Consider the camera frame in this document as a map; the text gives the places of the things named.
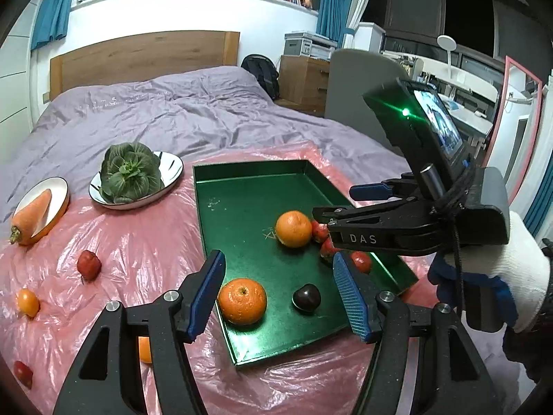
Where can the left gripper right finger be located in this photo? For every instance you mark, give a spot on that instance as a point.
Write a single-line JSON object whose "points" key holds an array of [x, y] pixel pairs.
{"points": [[451, 377]]}

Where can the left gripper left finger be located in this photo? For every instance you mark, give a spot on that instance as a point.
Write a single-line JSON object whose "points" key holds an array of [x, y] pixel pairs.
{"points": [[105, 376]]}

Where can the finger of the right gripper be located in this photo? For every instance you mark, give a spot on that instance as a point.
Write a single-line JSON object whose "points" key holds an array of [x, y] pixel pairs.
{"points": [[367, 224], [401, 188]]}

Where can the large orange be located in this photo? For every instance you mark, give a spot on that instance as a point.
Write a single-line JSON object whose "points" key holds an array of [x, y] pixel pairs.
{"points": [[242, 301], [293, 229]]}

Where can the small red apple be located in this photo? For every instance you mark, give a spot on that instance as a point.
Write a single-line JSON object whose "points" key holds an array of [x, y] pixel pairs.
{"points": [[88, 265], [328, 251]]}

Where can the dark purple plum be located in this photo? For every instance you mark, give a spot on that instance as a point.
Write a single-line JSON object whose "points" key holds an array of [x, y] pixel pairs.
{"points": [[306, 299]]}

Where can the small orange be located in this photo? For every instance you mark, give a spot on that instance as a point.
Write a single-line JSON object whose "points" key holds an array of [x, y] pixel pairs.
{"points": [[28, 303]]}

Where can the white gloved right hand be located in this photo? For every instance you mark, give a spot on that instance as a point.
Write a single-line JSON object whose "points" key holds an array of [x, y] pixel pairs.
{"points": [[507, 285]]}

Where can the pink framed mirror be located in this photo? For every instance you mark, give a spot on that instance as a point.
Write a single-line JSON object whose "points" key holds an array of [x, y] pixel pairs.
{"points": [[516, 126]]}

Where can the white desk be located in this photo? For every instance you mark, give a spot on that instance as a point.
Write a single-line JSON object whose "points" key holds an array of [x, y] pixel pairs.
{"points": [[471, 100]]}

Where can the green rectangular tray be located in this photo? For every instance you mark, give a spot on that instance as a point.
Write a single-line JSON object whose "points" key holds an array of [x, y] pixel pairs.
{"points": [[238, 205]]}

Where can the grey office chair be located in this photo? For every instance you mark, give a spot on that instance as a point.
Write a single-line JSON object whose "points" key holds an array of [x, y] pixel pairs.
{"points": [[352, 73]]}

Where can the pink plastic sheet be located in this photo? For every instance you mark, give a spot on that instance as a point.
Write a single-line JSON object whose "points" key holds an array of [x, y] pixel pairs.
{"points": [[143, 253]]}

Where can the wooden nightstand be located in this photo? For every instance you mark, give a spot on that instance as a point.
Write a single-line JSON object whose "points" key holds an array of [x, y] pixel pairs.
{"points": [[303, 83]]}

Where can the white desk lamp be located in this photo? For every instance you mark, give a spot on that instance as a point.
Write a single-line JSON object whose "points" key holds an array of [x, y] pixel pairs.
{"points": [[448, 44]]}

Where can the white striped oval plate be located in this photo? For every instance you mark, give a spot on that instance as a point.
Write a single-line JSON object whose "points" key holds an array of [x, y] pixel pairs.
{"points": [[171, 169]]}

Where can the green leafy vegetable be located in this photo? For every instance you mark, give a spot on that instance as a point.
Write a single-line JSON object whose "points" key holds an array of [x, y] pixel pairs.
{"points": [[129, 172]]}

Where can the orange rimmed white plate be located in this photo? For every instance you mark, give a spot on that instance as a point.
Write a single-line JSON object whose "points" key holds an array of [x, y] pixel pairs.
{"points": [[58, 205]]}

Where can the carrot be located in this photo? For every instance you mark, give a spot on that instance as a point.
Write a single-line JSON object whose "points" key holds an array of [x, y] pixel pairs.
{"points": [[25, 222]]}

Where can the white printer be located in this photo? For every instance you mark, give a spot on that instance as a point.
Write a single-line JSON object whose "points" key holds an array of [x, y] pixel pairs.
{"points": [[309, 45]]}

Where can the black backpack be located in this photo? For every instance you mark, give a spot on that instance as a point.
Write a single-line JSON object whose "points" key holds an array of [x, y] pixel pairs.
{"points": [[263, 69]]}

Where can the purple bed duvet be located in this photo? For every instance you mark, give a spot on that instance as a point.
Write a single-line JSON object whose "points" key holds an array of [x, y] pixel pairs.
{"points": [[220, 114]]}

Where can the blue curtain right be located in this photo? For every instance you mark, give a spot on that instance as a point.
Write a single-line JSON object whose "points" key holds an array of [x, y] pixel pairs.
{"points": [[337, 0]]}

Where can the blue curtain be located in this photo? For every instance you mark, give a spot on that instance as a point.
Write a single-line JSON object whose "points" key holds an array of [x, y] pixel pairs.
{"points": [[51, 23], [337, 0]]}

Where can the white wardrobe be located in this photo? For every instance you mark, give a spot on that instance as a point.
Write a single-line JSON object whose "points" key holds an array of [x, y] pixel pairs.
{"points": [[15, 115]]}

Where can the wooden headboard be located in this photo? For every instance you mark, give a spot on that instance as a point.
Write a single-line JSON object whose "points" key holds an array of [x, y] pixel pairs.
{"points": [[142, 57]]}

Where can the blue curtain left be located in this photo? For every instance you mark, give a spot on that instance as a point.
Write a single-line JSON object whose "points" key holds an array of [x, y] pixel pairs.
{"points": [[51, 23]]}

